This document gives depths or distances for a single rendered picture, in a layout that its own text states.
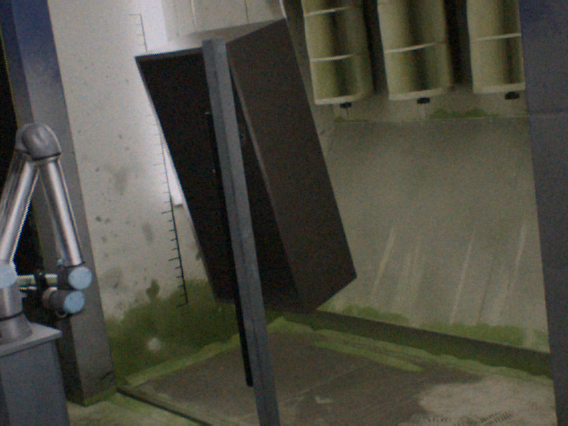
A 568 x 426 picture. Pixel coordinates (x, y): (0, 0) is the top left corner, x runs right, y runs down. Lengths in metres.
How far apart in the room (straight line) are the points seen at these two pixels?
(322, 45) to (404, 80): 0.60
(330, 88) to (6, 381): 2.37
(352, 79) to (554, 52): 2.82
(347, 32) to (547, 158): 2.81
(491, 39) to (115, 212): 1.96
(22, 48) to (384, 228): 2.03
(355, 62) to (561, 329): 2.86
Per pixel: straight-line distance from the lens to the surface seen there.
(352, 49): 5.05
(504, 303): 4.39
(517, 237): 4.47
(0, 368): 3.66
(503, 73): 4.28
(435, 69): 4.65
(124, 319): 4.80
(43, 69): 4.55
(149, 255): 4.83
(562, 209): 2.37
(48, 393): 3.77
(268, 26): 3.86
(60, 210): 3.78
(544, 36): 2.33
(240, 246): 2.72
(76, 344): 4.69
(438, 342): 4.58
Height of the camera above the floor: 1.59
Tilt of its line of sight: 10 degrees down
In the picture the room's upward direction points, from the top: 8 degrees counter-clockwise
